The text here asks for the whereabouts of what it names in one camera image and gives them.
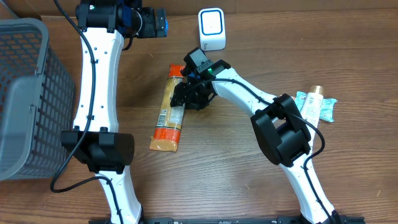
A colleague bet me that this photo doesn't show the white barcode scanner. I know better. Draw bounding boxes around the white barcode scanner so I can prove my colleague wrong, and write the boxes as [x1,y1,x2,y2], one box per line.
[198,7,226,51]

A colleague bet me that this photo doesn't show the teal wipes packet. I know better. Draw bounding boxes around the teal wipes packet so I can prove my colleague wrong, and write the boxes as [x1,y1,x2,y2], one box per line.
[295,91,337,123]

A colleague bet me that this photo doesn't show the grey plastic basket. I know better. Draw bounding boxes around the grey plastic basket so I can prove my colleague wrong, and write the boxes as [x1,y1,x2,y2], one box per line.
[1,18,75,180]

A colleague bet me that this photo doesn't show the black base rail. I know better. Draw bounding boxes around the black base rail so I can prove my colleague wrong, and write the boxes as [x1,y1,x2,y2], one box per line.
[88,215,366,224]

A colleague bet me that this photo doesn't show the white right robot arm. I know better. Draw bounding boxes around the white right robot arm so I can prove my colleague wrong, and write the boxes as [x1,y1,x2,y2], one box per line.
[170,47,342,223]

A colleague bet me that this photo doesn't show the white tube gold cap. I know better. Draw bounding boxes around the white tube gold cap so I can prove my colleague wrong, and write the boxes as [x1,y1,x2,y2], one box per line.
[301,85,324,127]

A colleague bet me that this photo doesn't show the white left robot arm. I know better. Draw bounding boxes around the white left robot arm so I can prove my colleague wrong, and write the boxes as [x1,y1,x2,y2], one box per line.
[61,0,168,223]

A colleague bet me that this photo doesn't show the red spaghetti packet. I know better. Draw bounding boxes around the red spaghetti packet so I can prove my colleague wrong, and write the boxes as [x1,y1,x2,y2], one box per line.
[150,64,185,152]

